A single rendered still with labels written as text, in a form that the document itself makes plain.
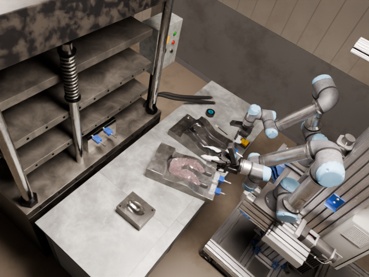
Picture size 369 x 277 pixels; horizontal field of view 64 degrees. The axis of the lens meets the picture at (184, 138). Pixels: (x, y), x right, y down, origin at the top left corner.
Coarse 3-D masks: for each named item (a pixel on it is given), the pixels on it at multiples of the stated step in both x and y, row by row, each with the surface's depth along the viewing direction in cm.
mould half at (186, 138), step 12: (180, 120) 242; (192, 120) 245; (204, 120) 237; (168, 132) 236; (180, 132) 234; (204, 132) 233; (216, 132) 239; (192, 144) 226; (216, 144) 230; (216, 156) 222
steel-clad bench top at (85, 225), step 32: (224, 96) 283; (160, 128) 241; (224, 128) 255; (256, 128) 264; (128, 160) 215; (96, 192) 194; (128, 192) 198; (160, 192) 203; (64, 224) 177; (96, 224) 180; (128, 224) 184; (160, 224) 188; (96, 256) 169; (128, 256) 172; (160, 256) 176
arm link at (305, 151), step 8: (312, 144) 144; (320, 144) 140; (328, 144) 138; (336, 144) 139; (272, 152) 158; (280, 152) 154; (288, 152) 151; (296, 152) 149; (304, 152) 146; (312, 152) 143; (248, 160) 165; (256, 160) 161; (264, 160) 158; (272, 160) 156; (280, 160) 154; (288, 160) 152; (296, 160) 151
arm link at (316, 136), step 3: (315, 132) 206; (309, 135) 207; (312, 135) 205; (315, 135) 203; (318, 135) 202; (321, 135) 203; (324, 135) 203; (306, 138) 208; (309, 138) 206; (312, 138) 202; (315, 138) 200; (318, 138) 201; (321, 138) 201; (324, 138) 202; (306, 141) 208
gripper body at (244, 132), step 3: (246, 126) 203; (249, 126) 203; (252, 126) 205; (240, 129) 208; (243, 129) 208; (246, 129) 207; (249, 129) 205; (240, 132) 209; (243, 132) 207; (246, 132) 208; (249, 132) 206; (240, 135) 212; (243, 135) 210; (246, 135) 207; (243, 138) 211; (246, 138) 209
